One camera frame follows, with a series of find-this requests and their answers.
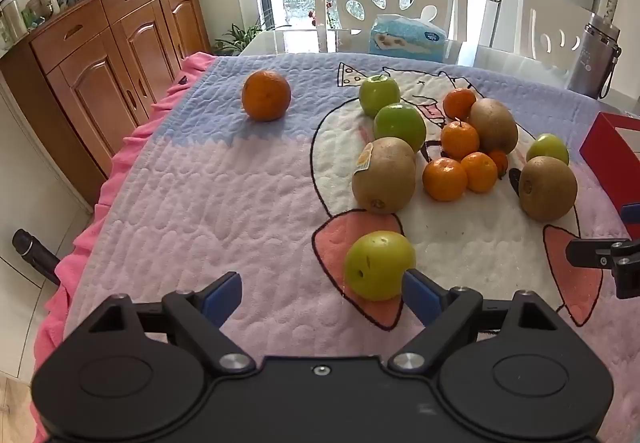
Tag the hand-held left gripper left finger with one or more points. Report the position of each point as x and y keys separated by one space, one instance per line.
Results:
x=225 y=297

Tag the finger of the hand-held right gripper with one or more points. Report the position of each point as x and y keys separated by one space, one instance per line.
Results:
x=585 y=253

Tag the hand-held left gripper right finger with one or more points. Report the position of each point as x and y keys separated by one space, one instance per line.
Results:
x=420 y=294

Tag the green apple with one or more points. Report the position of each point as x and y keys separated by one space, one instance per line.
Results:
x=379 y=94
x=400 y=126
x=380 y=268
x=547 y=149

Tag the brown kiwi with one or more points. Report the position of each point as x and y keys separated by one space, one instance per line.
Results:
x=547 y=188
x=493 y=125

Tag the red box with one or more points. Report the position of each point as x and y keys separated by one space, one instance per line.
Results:
x=612 y=158

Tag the small tangerine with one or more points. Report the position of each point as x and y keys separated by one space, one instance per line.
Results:
x=460 y=139
x=459 y=103
x=444 y=179
x=479 y=171

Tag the tiny tangerine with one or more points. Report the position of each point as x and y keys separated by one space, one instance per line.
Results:
x=500 y=163

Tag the kiwi with sticker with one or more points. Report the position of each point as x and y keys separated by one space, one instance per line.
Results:
x=384 y=175

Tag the large orange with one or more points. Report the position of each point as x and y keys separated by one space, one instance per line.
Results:
x=266 y=94

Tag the printed cartoon blanket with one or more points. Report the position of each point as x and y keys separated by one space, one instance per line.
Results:
x=225 y=203

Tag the silver thermos bottle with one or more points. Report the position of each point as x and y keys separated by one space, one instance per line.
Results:
x=595 y=55

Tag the black cylindrical object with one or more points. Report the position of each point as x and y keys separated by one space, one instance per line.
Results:
x=30 y=250

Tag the blue tissue pack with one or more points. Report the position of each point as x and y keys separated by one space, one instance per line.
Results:
x=407 y=37

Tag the green potted plant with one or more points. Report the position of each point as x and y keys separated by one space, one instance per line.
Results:
x=237 y=38

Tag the wooden cabinet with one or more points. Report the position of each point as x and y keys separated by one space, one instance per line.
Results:
x=100 y=68

